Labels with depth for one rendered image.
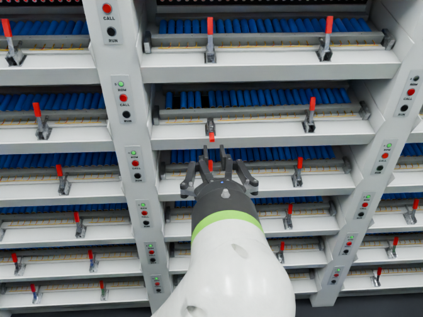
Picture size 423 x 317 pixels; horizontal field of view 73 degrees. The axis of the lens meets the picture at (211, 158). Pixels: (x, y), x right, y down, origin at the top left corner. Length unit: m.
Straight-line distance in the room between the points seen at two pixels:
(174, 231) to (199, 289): 0.75
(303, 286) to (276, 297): 1.11
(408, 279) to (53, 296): 1.49
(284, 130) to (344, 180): 0.28
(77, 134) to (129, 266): 0.57
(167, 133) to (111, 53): 0.24
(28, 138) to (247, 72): 0.58
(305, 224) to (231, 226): 0.76
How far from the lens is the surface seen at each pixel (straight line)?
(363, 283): 1.48
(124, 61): 0.70
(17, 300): 1.51
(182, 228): 1.01
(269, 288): 0.27
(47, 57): 0.79
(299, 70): 0.73
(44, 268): 1.30
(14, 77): 0.81
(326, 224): 1.10
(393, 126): 0.91
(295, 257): 1.21
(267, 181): 0.91
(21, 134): 0.90
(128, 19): 0.67
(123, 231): 1.04
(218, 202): 0.36
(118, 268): 1.20
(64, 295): 1.43
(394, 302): 1.65
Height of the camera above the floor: 1.25
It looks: 34 degrees down
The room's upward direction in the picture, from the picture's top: straight up
